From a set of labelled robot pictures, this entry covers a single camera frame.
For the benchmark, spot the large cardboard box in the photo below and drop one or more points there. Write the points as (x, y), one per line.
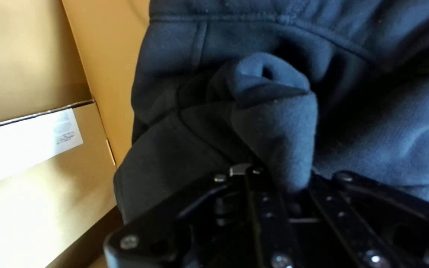
(26, 49)

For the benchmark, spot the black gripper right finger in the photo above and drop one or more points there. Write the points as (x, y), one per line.
(384, 223)

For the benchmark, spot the small cardboard box white label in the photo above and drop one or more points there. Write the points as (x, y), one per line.
(51, 212)

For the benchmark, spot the black cloth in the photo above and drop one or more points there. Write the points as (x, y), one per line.
(349, 98)

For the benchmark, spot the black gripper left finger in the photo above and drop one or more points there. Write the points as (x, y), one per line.
(200, 223)

